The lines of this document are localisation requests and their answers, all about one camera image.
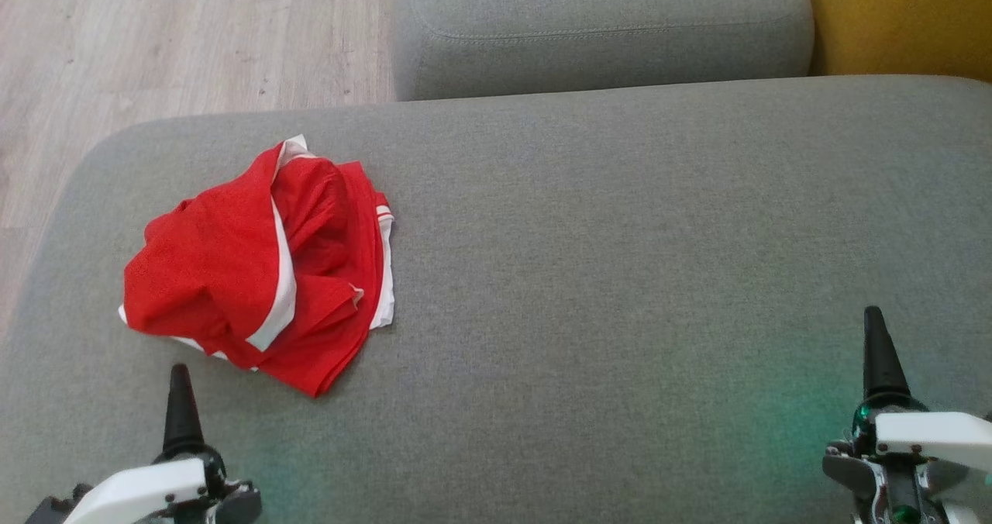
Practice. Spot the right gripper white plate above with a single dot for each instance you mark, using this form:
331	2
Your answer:
930	435

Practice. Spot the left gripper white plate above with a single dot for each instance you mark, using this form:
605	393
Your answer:
139	489

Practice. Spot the red basketball shorts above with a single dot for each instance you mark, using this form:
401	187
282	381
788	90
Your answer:
209	260

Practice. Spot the grey fabric sofa seat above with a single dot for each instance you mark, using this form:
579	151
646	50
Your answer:
604	276

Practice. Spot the yellow cushion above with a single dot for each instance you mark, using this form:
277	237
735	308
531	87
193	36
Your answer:
907	20

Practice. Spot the grey sofa back cushion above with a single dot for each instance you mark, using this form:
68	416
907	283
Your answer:
589	28

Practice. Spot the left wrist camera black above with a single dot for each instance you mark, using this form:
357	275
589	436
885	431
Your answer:
50	513

